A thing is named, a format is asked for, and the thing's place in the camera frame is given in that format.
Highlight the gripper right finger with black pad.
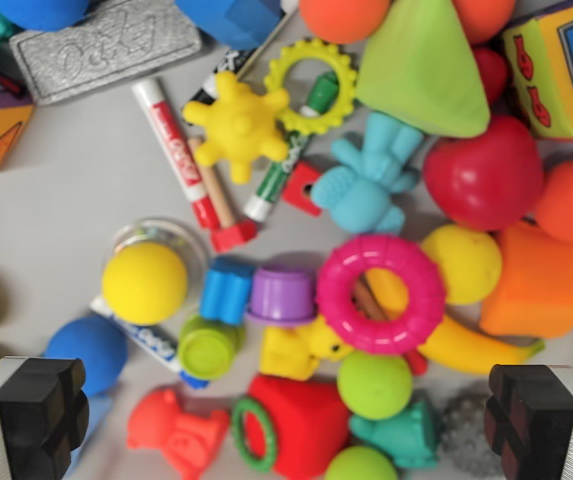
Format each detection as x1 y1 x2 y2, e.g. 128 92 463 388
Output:
483 364 573 480

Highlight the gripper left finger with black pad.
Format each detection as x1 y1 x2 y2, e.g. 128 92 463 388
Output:
0 355 90 480

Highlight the lime green plastic cup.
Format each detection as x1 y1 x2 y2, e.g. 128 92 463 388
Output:
176 313 246 385

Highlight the white plastic bin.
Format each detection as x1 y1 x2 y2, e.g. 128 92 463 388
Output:
0 0 573 480

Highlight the gray spiky ball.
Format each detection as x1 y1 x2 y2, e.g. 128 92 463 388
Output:
437 391 496 465

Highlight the blue foam ball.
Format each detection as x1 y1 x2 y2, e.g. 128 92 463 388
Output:
44 315 129 397
0 0 98 32

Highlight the yellow toy banana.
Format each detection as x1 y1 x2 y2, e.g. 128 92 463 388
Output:
365 268 548 377

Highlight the teal rubber figure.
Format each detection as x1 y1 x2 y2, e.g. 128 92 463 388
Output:
349 391 443 472

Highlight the small red plastic piece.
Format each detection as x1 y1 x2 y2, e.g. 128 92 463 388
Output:
405 349 428 377

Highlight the orange soft block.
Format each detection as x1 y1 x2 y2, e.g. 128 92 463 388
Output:
479 221 573 340

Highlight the coral red rubber figure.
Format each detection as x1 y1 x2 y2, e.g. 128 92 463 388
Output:
126 386 231 480

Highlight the blue Expo marker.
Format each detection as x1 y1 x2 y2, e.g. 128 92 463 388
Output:
89 294 211 390

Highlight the green foam ball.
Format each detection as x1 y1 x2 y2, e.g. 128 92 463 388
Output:
323 445 399 480
336 350 414 422

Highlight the yellow foam ball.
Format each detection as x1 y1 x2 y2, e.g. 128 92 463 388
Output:
101 242 189 327
420 223 504 307

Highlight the brown wooden stick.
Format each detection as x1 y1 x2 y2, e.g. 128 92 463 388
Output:
352 278 388 322

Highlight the red soft pyramid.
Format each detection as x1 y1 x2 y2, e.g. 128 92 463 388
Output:
247 374 353 480

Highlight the blue fluted plastic block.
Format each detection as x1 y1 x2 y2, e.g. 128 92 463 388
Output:
199 256 257 324

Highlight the clear plastic cup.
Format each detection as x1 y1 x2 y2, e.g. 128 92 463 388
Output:
107 215 213 302

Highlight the red plastic apple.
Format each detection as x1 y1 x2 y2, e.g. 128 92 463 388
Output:
422 114 546 233

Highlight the yellow rubber dog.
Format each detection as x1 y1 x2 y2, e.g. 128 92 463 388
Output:
258 314 356 378

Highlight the purple plastic cup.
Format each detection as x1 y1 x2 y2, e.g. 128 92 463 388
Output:
244 264 318 328

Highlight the light blue rubber figure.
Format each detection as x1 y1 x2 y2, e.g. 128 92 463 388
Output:
310 111 425 237

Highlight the red Expo marker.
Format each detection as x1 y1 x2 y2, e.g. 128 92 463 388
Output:
131 77 223 230

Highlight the small red cube bead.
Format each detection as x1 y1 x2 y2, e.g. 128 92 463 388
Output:
281 160 326 216

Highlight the green Expo marker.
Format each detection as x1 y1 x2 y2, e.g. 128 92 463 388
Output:
242 71 340 224

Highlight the ABC fabric cube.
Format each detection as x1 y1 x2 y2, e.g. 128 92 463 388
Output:
502 0 573 142

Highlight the small red ball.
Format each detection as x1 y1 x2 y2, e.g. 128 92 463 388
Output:
472 46 511 105

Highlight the yellow spiky rubber toy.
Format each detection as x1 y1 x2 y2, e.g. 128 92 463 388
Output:
181 70 292 186

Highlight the green soft pyramid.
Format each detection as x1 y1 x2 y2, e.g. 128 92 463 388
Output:
355 0 493 140

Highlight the black Expo marker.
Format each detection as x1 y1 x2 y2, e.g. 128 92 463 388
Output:
199 48 258 107

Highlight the dark blue foam block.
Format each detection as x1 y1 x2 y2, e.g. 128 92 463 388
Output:
174 0 283 52

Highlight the thin wooden stick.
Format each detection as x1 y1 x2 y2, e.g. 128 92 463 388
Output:
237 6 298 80

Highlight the small green ribbed ring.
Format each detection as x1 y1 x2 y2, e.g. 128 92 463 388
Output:
230 396 284 476

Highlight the pink plastic ring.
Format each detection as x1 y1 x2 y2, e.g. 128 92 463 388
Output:
315 234 448 357

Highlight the yellow-green gear ring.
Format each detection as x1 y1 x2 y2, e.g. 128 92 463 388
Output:
263 39 360 136

